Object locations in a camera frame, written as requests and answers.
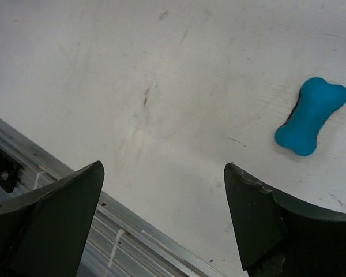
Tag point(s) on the aluminium rail frame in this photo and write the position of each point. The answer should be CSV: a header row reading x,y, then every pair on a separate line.
x,y
120,243

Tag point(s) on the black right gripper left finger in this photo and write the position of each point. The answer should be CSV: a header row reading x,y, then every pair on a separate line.
x,y
44,232

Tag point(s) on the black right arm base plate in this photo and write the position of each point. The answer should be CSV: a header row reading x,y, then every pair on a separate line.
x,y
9,170

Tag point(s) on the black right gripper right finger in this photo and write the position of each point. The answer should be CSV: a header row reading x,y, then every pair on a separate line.
x,y
280,235

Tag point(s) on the blue bone-shaped eraser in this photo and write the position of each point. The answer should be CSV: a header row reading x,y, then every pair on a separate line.
x,y
317,101

